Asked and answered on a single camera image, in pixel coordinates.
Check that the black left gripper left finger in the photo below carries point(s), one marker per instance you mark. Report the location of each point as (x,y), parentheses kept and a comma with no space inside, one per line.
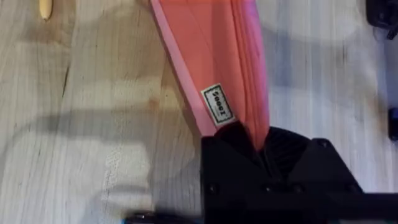
(228,161)

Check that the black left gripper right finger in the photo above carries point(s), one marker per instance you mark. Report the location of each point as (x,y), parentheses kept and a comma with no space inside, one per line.
(298,161)

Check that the pink soft zip bag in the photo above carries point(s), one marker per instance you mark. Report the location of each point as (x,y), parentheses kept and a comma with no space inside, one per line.
(214,49)

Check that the dark blue pen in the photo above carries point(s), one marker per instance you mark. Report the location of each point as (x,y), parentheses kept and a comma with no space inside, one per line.
(393,124)

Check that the black device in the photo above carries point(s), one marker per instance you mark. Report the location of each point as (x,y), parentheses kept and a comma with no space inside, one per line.
(383,14)

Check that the cream pen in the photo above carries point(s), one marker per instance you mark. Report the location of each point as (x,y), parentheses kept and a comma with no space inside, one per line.
(45,8)

